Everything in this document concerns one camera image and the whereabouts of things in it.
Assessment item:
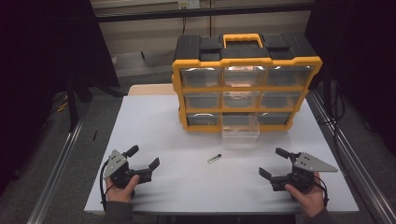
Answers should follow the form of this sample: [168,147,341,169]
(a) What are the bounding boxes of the black hanging cable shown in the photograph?
[181,8,188,35]

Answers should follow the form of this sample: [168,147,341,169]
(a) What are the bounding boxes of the person's left hand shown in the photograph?
[105,175,141,203]

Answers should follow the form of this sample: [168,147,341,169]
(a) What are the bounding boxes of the black floor cables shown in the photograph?
[317,83,347,151]

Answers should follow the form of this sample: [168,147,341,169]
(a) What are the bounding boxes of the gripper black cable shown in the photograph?
[98,160,110,213]
[312,176,330,208]

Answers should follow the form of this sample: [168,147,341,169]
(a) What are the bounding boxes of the yellow floor cable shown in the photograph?
[55,92,70,114]

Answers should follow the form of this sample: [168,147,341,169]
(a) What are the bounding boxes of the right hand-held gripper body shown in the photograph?
[288,151,339,194]

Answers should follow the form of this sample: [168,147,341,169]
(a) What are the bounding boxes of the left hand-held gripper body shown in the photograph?
[103,149,141,189]

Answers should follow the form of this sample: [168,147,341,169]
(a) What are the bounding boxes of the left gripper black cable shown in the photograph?
[98,160,110,213]

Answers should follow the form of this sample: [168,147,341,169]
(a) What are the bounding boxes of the black curtain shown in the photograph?
[0,0,121,197]
[304,0,396,157]

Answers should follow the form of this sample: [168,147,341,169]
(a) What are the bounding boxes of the person's right hand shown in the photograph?
[284,171,327,218]

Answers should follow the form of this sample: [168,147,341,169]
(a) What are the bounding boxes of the set of closed clear drawers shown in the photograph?
[179,65,314,127]

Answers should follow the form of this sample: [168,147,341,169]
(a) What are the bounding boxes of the clear plastic pulled-out drawer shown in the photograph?
[221,113,262,147]

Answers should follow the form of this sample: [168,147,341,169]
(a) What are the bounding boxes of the yellow black drawer organizer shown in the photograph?
[171,32,324,133]

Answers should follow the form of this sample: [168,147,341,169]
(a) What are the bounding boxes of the black horizontal bar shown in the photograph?
[94,3,316,23]

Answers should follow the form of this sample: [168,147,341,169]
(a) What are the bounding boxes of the yellow organizer carry handle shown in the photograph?
[222,33,264,49]

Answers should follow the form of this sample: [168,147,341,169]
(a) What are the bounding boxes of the aluminium floor rail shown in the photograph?
[306,90,396,224]
[26,115,86,224]

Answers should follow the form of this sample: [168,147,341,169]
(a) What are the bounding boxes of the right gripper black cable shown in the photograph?
[312,176,330,208]

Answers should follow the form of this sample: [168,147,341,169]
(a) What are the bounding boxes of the black metal stand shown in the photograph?
[65,71,125,133]

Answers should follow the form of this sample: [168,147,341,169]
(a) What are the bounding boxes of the white wall outlet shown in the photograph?
[177,0,201,9]

